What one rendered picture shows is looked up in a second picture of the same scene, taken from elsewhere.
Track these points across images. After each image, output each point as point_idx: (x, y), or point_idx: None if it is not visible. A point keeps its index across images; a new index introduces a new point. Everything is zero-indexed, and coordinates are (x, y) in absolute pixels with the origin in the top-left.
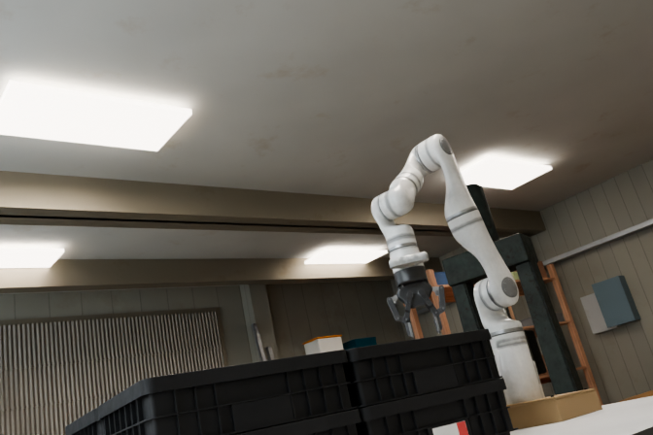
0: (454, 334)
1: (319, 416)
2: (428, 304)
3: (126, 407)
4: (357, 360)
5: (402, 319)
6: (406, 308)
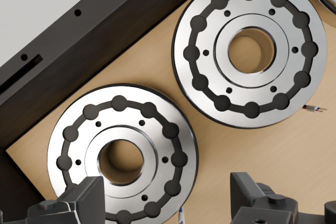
0: (52, 24)
1: None
2: (70, 216)
3: None
4: None
5: (306, 218)
6: (277, 214)
